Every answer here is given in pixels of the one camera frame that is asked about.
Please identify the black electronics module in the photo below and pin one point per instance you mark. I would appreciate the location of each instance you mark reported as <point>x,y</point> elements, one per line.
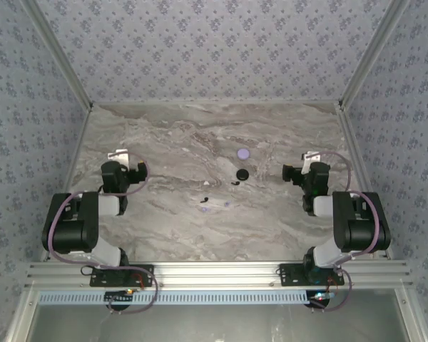
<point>319,303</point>
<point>117,296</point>

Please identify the small black screw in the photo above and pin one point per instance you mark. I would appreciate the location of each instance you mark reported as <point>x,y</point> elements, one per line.
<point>204,199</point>

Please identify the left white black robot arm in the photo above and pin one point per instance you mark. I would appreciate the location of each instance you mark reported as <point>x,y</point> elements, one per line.
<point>71,228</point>

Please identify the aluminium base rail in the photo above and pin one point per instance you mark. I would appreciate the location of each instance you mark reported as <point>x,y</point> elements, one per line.
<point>217,274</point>

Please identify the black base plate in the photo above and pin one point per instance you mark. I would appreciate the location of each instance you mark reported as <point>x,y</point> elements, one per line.
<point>149,278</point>
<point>289,276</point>

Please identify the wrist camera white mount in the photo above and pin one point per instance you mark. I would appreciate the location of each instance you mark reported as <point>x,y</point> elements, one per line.
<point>119,156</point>
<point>311,160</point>

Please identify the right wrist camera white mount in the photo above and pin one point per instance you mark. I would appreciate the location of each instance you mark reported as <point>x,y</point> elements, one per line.
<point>311,160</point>

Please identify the aluminium lower frame post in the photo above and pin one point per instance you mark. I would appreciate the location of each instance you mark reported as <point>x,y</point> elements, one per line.
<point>21,317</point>
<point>410,317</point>

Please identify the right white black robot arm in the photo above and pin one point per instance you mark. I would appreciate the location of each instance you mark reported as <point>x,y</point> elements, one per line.
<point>360,228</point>

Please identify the aluminium frame post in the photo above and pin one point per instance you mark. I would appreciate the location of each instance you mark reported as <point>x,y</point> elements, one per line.
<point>21,317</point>
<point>371,53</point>
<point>410,317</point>
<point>58,53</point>

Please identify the aluminium table back rail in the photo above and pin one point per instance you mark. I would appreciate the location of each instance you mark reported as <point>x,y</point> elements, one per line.
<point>214,103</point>

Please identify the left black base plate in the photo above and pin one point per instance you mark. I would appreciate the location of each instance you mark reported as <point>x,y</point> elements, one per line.
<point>149,278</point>

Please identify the left black electronics module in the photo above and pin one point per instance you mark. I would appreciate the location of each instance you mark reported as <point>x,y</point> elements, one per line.
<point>117,296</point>

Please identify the right black electronics module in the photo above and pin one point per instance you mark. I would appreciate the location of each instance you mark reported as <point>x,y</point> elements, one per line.
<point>319,303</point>

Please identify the purple earbud charging case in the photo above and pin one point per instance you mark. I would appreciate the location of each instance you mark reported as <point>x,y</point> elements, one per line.
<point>243,153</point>

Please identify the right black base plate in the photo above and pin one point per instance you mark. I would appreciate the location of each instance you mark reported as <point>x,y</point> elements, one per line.
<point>289,276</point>

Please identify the aluminium table side rail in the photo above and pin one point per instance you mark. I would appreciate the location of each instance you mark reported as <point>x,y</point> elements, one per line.
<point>361,171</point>
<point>68,178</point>

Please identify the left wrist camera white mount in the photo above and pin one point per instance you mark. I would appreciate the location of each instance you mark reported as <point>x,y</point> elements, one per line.
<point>119,156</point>

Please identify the black earbud charging case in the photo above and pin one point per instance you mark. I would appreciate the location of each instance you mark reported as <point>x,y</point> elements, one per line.
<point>242,174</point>

